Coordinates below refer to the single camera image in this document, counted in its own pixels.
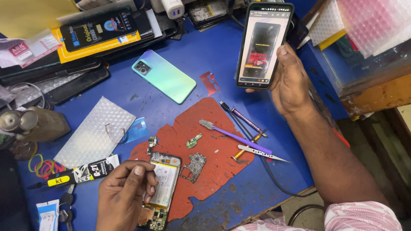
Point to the person's left hand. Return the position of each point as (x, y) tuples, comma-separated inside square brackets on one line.
[(118, 199)]

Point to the person's right hand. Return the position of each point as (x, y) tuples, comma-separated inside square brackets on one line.
[(290, 86)]

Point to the black smartphone with lit screen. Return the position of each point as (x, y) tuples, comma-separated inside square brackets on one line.
[(261, 41)]

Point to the black glue tube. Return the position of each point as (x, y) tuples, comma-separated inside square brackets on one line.
[(80, 175)]

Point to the opened phone with battery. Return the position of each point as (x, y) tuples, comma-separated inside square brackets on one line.
[(167, 179)]

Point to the bunch of keys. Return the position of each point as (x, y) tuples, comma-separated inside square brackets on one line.
[(66, 205)]

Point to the dark phone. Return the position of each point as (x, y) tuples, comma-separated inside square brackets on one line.
[(298, 32)]

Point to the purple metal screwdriver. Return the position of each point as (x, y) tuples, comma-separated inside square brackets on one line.
[(247, 121)]

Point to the small charging port board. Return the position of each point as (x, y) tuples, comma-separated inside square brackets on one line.
[(151, 142)]

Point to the bubble wrap sheet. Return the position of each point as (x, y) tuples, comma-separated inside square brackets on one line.
[(90, 134)]

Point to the blue adhesive film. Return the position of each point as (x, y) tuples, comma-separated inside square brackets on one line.
[(139, 130)]

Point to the blue and white packet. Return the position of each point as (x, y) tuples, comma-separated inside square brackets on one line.
[(48, 216)]

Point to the silver perforated tweezers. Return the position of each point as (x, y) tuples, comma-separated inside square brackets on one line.
[(260, 152)]

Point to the purple cleaning brush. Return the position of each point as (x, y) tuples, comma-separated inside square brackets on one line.
[(237, 138)]

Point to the red rubber band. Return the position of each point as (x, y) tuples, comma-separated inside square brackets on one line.
[(48, 166)]

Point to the red adhesive film piece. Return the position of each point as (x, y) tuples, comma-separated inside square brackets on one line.
[(212, 86)]

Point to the gold metal screwdriver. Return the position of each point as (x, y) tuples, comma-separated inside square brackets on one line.
[(244, 151)]

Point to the wooden glass display counter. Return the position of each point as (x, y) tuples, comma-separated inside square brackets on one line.
[(372, 83)]

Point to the phone motherboard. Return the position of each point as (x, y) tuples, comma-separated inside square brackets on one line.
[(194, 166)]

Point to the green rubber band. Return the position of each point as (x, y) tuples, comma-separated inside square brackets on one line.
[(32, 162)]

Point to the small green circuit board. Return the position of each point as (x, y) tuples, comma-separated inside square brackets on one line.
[(193, 141)]

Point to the red silicone work mat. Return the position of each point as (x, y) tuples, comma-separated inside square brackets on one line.
[(215, 173)]

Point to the pile of bubble wrap bags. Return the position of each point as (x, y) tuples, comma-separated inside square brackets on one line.
[(369, 22)]

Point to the brass metal bottle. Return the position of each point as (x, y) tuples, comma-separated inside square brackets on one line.
[(38, 123)]

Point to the teal gradient phone back cover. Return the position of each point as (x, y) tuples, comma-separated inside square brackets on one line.
[(167, 78)]

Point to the stack of black phone screens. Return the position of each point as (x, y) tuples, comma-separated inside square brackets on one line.
[(74, 83)]

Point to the white charger adapter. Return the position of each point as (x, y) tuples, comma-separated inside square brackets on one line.
[(172, 8)]

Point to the pink patterned sleeve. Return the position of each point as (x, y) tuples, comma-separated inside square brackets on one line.
[(359, 218)]

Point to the orange flat box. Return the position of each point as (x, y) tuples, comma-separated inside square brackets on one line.
[(80, 53)]

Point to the black display packaging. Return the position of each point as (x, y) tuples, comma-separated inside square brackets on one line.
[(96, 30)]

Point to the white packet with red label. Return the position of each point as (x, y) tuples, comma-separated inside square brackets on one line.
[(29, 51)]

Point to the yellow paper sheet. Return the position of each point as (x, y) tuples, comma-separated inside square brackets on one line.
[(32, 16)]

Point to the disassembled phone frame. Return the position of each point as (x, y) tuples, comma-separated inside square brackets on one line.
[(207, 12)]

